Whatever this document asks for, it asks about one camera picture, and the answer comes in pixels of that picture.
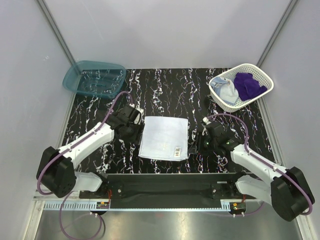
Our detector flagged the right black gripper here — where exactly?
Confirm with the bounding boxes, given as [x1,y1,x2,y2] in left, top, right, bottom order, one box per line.
[187,131,218,156]

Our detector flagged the white towel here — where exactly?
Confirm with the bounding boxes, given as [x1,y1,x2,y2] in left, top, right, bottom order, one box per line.
[138,116,189,162]

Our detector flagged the light blue towel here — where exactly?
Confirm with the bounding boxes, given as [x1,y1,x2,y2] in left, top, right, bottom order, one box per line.
[209,76,239,106]

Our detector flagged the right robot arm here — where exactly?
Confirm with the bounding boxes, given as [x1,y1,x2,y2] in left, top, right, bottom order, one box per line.
[189,118,315,222]

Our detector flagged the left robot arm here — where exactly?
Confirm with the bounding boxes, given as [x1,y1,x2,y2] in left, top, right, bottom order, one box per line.
[36,104,144,198]

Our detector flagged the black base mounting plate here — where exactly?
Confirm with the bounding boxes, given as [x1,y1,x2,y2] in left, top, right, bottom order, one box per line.
[80,173,243,205]

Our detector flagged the teal plastic basin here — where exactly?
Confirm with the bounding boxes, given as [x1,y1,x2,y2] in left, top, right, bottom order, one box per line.
[62,60,127,99]

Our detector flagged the right small circuit board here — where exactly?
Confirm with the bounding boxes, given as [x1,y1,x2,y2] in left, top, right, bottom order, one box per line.
[231,202,247,212]

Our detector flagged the small circuit board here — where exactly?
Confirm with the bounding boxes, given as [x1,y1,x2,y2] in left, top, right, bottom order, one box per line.
[231,202,247,212]
[96,200,111,209]

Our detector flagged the left small circuit board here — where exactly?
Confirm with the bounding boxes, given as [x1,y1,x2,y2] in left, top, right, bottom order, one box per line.
[96,200,111,209]

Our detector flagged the purple towel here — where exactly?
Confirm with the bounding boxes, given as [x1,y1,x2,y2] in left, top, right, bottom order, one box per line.
[233,72,268,101]

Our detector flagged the white plastic basket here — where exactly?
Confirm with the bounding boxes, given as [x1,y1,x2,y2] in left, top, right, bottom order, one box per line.
[208,63,274,113]

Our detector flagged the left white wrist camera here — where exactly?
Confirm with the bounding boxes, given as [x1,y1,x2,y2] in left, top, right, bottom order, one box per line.
[133,108,145,125]

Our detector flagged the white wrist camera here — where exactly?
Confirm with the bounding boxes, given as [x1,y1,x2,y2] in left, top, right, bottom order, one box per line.
[201,117,212,136]
[133,108,145,125]

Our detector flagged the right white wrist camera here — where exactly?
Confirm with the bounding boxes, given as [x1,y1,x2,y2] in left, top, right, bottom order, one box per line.
[201,117,212,136]

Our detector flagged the left aluminium frame post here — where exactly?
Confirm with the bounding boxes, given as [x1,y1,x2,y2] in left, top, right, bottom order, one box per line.
[35,0,76,65]

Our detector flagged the aluminium frame post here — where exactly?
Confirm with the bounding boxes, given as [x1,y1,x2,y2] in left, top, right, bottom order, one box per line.
[35,0,76,65]
[256,0,300,68]

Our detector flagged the white slotted cable duct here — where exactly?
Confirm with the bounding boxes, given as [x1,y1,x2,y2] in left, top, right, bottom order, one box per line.
[44,199,231,212]

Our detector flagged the right aluminium frame post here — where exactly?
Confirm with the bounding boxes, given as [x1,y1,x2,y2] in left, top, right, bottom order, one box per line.
[256,0,300,68]

